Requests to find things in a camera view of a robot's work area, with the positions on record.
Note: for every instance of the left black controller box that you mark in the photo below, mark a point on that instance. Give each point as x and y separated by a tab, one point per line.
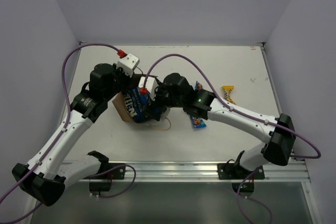
98	187

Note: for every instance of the small blue M&M's packet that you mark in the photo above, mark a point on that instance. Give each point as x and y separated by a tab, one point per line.
198	86

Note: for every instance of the brown paper bag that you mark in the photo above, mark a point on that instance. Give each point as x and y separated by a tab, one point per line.
118	102

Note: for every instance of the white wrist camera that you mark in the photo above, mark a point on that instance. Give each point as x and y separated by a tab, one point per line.
128	64
148	88

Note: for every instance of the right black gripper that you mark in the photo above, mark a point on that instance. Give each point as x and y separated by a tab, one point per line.
161	87

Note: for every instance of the aluminium front rail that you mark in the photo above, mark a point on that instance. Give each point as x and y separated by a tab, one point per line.
206	172

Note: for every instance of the blue Kettle chips bag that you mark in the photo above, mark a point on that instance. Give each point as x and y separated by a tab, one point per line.
135	102

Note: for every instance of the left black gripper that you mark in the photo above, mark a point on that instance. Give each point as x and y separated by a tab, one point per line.
122	83

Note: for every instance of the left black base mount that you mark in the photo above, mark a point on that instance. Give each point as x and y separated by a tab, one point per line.
117	174

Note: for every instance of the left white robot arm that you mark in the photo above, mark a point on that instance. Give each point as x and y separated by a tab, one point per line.
44	177

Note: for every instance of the right black controller box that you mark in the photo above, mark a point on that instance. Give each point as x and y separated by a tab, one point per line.
246	188

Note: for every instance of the black controller box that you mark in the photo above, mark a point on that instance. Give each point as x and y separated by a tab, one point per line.
98	187
246	188

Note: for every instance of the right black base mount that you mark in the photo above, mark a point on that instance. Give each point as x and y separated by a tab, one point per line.
230	171

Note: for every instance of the yellow M&M's packet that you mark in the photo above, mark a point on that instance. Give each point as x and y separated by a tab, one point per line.
227	90

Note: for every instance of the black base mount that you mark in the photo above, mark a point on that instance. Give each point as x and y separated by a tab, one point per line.
230	171
117	174

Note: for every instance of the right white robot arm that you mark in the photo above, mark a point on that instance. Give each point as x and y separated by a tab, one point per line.
274	133

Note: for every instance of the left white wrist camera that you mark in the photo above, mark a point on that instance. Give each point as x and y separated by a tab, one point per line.
128	64

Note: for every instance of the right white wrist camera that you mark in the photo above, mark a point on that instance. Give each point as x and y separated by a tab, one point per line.
148	88

